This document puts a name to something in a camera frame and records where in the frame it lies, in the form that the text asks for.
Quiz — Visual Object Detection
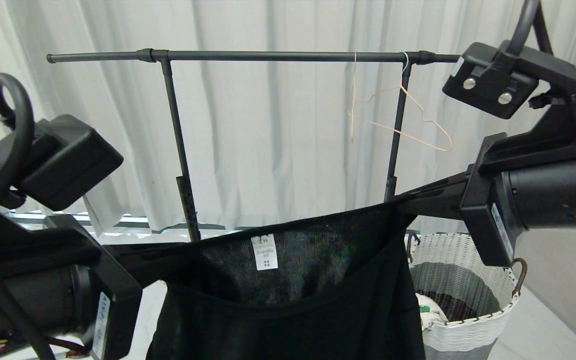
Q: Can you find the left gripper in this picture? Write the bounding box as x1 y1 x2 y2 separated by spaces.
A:
0 247 144 360

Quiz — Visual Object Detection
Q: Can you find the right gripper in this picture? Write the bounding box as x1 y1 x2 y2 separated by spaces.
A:
460 132 576 268

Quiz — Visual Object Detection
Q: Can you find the pink clothes hanger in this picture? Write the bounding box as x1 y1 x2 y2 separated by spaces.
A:
346 52 359 144
349 51 454 153

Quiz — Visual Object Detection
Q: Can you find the black garment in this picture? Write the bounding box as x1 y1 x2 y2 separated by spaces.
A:
145 200 426 360

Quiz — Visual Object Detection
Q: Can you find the white laundry basket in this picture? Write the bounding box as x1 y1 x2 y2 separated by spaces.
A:
404 231 529 360

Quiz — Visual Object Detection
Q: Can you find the black clothes rack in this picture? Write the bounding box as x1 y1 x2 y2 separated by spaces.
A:
46 48 464 242

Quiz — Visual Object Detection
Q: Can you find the window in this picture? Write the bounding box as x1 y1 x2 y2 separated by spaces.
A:
3 210 154 237

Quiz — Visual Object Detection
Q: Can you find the cream printed garment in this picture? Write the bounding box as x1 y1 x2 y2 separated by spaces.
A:
414 292 450 332

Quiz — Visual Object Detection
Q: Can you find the white curtain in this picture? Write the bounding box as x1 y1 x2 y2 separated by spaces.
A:
0 0 576 236

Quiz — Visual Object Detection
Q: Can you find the black cable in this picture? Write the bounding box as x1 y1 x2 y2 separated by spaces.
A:
0 72 56 360
505 0 555 57

